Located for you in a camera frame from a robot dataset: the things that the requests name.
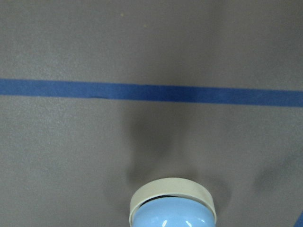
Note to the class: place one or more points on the brown paper table mat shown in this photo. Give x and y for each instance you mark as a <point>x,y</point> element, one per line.
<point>76,162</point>

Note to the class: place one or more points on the blue call bell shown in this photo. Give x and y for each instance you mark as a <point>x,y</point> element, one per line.
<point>172,202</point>

